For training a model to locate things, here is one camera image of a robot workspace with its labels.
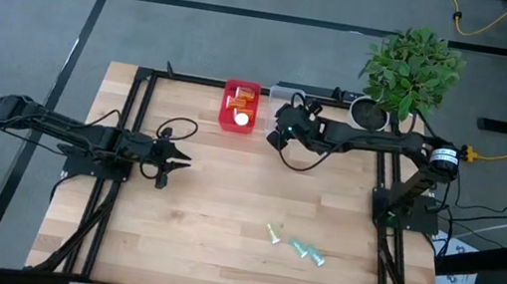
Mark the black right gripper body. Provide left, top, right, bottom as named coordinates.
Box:
left=272, top=96, right=329, bottom=155

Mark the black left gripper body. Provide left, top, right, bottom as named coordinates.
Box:
left=119, top=116, right=177, bottom=191

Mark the orange medicine bottle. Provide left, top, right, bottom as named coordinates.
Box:
left=234, top=85, right=258, bottom=103
left=224, top=96, right=248, bottom=113
left=231, top=106, right=256, bottom=120
left=233, top=111, right=253, bottom=130

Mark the clear plastic bin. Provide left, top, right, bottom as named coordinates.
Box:
left=261, top=84, right=309, bottom=144

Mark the red plastic bin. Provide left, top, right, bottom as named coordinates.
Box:
left=216, top=76, right=263, bottom=138

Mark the yellow medicine bottle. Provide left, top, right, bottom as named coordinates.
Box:
left=263, top=221, right=285, bottom=247

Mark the white plant pot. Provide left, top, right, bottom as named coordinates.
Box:
left=346, top=93, right=393, bottom=135

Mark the green leafy plant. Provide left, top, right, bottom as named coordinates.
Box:
left=353, top=18, right=472, bottom=131

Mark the white paper sheet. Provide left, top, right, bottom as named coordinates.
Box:
left=426, top=228, right=483, bottom=284

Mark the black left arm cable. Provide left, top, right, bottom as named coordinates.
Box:
left=134, top=111, right=201, bottom=187

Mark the black aluminium table frame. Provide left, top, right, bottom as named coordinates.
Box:
left=24, top=45, right=474, bottom=284

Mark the black floor cable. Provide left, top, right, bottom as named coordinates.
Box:
left=444, top=185, right=507, bottom=217

